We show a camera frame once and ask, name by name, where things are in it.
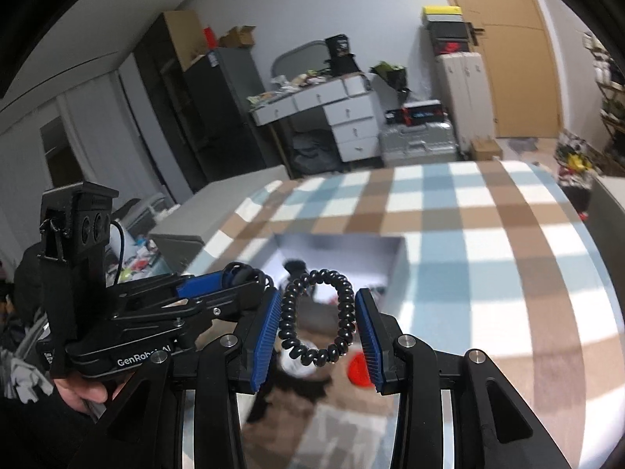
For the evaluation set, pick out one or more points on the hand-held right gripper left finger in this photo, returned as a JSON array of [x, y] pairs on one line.
[[266, 342]]

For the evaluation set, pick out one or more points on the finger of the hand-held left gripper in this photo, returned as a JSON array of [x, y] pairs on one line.
[[202, 286], [229, 303]]

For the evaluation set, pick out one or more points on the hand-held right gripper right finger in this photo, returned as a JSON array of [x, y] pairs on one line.
[[371, 347]]

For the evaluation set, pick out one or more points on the black hair claw clip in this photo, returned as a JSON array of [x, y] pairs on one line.
[[294, 267]]

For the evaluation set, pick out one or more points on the silver box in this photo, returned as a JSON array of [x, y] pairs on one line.
[[351, 259]]

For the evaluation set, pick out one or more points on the person's left hand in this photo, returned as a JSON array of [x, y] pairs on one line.
[[83, 393]]

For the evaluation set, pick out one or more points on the red round badge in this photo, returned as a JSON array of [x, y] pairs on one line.
[[359, 370]]

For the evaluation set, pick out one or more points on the white round compact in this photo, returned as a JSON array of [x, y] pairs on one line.
[[298, 369]]

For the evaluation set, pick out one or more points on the long black hair clip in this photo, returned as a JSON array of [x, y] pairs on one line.
[[293, 395]]

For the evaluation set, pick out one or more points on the cluttered checked side table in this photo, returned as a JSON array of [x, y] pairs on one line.
[[139, 259]]

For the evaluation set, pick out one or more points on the grey bedside cabinet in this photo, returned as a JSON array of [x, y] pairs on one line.
[[610, 205], [219, 210]]

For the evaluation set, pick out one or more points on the grey chair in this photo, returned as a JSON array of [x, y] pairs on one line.
[[141, 210]]

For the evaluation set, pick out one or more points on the checked tablecloth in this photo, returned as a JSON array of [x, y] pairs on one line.
[[488, 234]]

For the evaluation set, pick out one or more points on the dark grey fridge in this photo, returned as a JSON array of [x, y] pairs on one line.
[[219, 117]]

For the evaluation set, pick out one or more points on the dark wardrobe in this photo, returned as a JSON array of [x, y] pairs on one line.
[[161, 107]]

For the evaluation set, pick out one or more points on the silver suitcase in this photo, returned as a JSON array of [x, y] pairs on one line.
[[420, 146]]

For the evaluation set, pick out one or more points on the white dressing desk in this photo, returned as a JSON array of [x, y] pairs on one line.
[[351, 122]]

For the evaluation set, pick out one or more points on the clutter on desk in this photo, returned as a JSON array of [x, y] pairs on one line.
[[293, 85]]

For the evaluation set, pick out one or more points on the small cardboard box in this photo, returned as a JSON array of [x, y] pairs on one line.
[[486, 149]]

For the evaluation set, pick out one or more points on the small black box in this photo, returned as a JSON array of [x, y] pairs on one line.
[[393, 117]]

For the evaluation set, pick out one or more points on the black red flat box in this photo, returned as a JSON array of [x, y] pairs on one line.
[[424, 113]]

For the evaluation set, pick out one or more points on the grey arched mirror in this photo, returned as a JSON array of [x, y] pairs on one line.
[[298, 61]]

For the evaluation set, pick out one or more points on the flat cardboard sheet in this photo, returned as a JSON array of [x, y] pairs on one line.
[[183, 39]]

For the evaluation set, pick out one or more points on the red paper bag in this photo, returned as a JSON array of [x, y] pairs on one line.
[[210, 38]]

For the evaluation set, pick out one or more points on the open cardboard box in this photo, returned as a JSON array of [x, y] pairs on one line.
[[237, 38]]

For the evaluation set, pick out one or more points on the floor mat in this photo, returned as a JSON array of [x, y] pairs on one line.
[[521, 144]]

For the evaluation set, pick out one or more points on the white suitcase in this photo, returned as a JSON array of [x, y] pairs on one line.
[[464, 102]]

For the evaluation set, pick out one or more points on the black paper bag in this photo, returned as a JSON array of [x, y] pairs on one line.
[[342, 53]]

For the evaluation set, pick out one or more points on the dark wrapped bouquet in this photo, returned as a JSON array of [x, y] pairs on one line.
[[390, 75]]

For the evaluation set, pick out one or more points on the pile of shoes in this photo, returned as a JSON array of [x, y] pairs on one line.
[[578, 156]]

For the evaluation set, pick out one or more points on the red black shoe box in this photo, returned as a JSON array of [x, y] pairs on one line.
[[449, 47]]

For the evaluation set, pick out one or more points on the wooden door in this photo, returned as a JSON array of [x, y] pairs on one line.
[[508, 58]]

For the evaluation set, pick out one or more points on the wooden shoe rack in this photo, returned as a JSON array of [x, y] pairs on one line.
[[610, 107]]

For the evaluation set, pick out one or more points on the yellow lid shoe box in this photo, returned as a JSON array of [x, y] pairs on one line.
[[442, 13]]

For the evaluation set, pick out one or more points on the shoe rack with shoes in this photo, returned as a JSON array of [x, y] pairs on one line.
[[603, 66]]

